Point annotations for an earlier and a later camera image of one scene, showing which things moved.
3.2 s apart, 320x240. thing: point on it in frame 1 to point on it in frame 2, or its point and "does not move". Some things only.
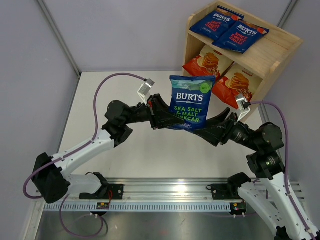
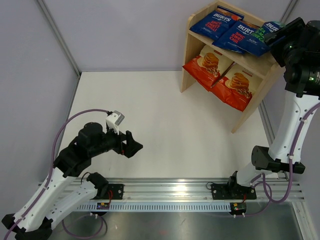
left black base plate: (108, 191) does not move
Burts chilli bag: (211, 26) does not move
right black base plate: (226, 191) does not move
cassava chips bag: (234, 81) does not move
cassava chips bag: (210, 63) does not move
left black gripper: (163, 118) to (129, 149)
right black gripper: (214, 132) to (292, 30)
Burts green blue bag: (190, 97) to (267, 28)
